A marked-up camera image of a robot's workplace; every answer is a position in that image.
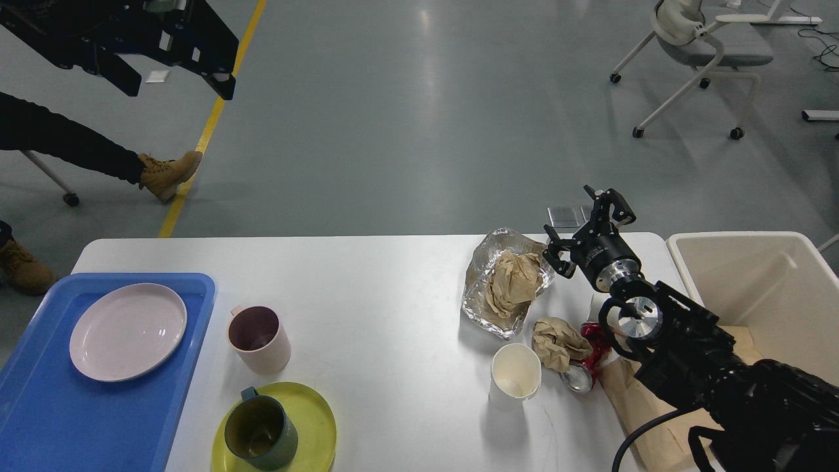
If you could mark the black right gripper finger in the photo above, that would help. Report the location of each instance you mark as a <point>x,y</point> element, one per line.
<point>610,212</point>
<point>553,253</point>

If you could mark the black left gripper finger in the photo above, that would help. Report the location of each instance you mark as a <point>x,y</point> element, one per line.
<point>119,73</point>
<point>220,78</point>

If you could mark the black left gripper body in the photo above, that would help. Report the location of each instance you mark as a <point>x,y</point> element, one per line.
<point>189,34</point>

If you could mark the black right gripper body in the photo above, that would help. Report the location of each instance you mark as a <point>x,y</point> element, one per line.
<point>605,259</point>

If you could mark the pink mug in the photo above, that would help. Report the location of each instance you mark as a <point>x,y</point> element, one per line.
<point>259,337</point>

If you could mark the dark green mug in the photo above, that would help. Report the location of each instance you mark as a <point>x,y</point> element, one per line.
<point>261,432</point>

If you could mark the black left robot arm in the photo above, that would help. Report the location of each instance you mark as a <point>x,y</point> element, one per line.
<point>41,25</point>

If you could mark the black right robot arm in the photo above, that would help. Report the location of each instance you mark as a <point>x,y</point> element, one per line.
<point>772,416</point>

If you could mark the metal floor socket plate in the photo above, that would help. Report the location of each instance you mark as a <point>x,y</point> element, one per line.
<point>565,216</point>

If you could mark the crumpled brown paper on foil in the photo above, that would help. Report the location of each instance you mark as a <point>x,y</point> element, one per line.
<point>515,279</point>

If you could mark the crumpled aluminium foil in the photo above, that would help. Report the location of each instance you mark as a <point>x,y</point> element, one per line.
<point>474,305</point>

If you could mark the crumpled brown paper ball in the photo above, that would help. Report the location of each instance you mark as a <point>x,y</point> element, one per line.
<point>557,343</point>

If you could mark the crushed red soda can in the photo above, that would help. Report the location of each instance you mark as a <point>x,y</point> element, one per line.
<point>582,375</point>

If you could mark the seated person in black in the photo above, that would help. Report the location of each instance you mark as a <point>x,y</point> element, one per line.
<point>30,127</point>

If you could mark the tan boot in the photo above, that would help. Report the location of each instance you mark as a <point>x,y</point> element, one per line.
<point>163,178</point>
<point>26,274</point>

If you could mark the white paper cup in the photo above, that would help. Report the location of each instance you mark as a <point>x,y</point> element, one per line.
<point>515,376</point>

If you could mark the chair leg with caster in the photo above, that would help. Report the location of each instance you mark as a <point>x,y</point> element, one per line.
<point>69,197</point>

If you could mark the beige plastic bin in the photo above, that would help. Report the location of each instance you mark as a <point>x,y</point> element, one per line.
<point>776,284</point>

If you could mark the white grey office chair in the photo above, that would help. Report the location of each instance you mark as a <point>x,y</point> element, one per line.
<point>716,43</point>

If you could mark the brown paper bag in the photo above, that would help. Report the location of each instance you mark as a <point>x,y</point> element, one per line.
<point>665,447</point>

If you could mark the white desk leg base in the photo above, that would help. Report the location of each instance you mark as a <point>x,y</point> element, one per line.
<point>820,115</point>

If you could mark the pink plate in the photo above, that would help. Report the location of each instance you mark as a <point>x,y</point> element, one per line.
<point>128,332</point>

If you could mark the yellow plate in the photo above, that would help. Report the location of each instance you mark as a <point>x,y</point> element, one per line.
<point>314,422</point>

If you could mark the blue plastic tray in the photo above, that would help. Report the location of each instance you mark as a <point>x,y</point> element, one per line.
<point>56,419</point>

